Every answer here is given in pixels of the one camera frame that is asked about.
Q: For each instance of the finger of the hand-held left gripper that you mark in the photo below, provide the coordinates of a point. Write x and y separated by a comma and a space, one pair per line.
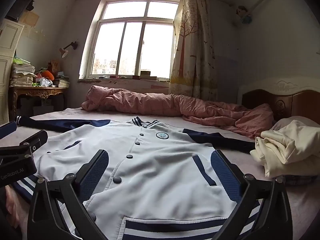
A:
30, 143
7, 130

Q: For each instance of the orange carrot plush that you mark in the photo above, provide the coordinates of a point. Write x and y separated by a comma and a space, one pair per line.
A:
47, 74

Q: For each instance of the windowsill books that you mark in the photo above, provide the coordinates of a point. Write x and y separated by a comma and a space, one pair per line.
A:
147, 75

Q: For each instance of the stack of books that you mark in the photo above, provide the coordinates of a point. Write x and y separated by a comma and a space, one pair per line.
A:
62, 82

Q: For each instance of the white storage box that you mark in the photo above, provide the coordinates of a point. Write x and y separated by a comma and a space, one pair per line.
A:
42, 110

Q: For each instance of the cream folded cloth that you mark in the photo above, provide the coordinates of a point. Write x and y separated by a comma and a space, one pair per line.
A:
287, 150

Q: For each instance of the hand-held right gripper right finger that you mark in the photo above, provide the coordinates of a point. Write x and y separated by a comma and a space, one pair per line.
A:
225, 177

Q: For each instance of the stack of papers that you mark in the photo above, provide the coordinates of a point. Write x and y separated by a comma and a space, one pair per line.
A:
22, 76

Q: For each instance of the white and navy jacket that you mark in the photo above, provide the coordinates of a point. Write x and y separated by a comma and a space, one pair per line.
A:
155, 167

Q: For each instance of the pink wall lamp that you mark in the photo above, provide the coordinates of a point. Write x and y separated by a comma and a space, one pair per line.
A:
64, 52

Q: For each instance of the pale pillow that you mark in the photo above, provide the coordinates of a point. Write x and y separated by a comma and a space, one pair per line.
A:
295, 120

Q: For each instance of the carved wooden headboard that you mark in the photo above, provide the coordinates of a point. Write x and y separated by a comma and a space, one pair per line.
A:
287, 100

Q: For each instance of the plaid cloth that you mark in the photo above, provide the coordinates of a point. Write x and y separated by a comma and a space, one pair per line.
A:
300, 180

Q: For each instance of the tree print curtain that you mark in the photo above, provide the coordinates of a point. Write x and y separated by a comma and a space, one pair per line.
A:
192, 42

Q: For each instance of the pink floral bed sheet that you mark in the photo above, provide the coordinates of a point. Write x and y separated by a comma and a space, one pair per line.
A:
302, 205

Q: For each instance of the ornate wooden table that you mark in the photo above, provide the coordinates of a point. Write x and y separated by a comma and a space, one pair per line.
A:
42, 92

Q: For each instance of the hanging wall toy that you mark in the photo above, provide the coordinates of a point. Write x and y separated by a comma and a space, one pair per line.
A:
243, 15

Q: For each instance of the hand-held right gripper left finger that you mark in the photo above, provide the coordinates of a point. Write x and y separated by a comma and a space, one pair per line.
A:
96, 172

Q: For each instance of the shiny plastic bag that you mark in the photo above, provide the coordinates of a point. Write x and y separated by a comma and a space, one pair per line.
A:
45, 82

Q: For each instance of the brown rabbit print carton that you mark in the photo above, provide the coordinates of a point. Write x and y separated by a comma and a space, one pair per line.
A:
55, 65

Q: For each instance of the white cabinet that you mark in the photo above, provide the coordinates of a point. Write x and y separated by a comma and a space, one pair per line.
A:
10, 37

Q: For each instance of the tan wall paper sheet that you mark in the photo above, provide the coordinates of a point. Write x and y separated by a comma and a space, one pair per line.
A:
30, 18

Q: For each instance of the pink quilt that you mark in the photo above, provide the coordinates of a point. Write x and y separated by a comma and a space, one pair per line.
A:
150, 102

